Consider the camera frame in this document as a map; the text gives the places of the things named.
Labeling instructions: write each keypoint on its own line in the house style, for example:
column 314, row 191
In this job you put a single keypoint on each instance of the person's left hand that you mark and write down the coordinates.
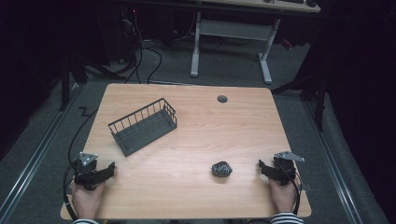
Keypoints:
column 87, row 200

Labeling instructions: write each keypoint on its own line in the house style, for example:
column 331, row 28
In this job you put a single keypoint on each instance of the metal floor rail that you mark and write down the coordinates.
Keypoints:
column 334, row 168
column 34, row 158

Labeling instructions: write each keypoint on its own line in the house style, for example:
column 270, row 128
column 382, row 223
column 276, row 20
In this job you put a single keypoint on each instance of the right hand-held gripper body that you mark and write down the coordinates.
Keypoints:
column 285, row 169

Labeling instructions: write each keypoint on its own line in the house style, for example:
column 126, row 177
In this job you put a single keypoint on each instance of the dark crumpled scrubber ball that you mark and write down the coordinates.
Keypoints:
column 222, row 169

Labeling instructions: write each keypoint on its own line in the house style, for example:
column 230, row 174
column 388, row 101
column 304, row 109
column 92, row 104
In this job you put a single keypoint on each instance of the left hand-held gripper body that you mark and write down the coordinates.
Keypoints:
column 86, row 166

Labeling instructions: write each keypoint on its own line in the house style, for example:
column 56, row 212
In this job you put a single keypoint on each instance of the person's right hand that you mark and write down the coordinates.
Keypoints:
column 283, row 196

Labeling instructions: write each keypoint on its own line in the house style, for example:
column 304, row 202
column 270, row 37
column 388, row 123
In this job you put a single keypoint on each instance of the black metal stand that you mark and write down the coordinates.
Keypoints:
column 320, row 102
column 64, row 90

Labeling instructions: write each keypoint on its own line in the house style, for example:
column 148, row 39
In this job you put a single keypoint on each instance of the white-legged desk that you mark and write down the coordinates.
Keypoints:
column 232, row 29

